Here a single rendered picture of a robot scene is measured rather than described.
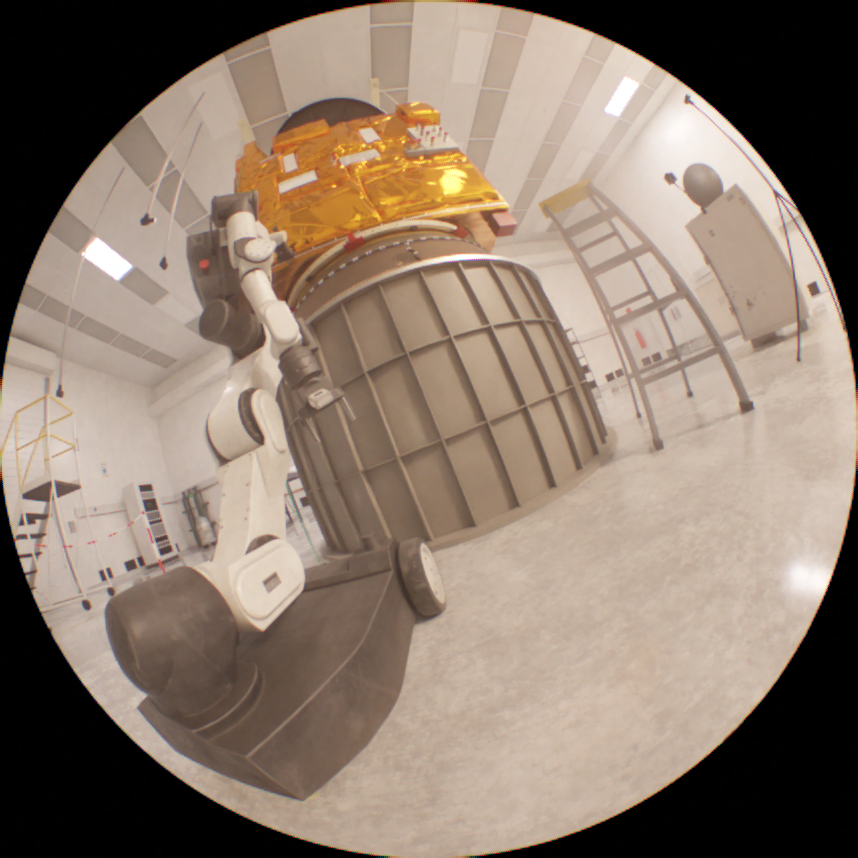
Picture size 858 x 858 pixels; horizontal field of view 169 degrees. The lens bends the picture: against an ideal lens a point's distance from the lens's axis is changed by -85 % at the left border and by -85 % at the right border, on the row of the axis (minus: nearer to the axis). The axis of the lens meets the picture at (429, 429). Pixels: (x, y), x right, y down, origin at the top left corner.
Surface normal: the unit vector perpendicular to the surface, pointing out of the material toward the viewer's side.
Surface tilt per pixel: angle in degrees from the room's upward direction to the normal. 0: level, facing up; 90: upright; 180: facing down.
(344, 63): 180
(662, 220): 90
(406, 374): 90
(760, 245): 90
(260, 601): 90
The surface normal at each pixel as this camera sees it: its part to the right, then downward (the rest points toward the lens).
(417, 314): 0.02, -0.07
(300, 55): 0.37, 0.93
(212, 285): 0.62, 0.23
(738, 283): -0.92, 0.37
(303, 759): 0.85, -0.37
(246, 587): 0.93, -0.37
